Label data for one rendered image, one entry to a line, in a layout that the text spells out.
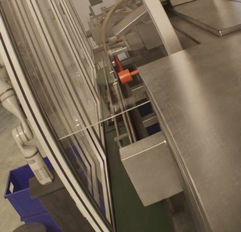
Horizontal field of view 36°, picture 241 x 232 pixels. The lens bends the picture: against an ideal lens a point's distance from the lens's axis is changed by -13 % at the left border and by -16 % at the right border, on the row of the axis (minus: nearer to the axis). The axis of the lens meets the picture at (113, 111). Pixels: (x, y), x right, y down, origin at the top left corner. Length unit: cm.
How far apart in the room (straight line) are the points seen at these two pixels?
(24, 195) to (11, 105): 71
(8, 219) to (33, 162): 126
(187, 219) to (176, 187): 125
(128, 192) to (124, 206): 9
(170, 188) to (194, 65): 34
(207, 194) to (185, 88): 33
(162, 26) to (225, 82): 40
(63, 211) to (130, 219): 95
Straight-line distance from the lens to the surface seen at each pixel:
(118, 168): 153
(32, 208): 252
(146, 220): 114
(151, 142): 94
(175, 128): 58
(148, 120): 145
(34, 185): 212
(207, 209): 39
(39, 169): 202
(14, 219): 312
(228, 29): 97
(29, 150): 199
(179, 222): 223
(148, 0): 101
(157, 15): 102
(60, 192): 203
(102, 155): 191
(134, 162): 94
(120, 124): 192
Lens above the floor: 141
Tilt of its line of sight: 20 degrees down
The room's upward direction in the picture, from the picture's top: 25 degrees counter-clockwise
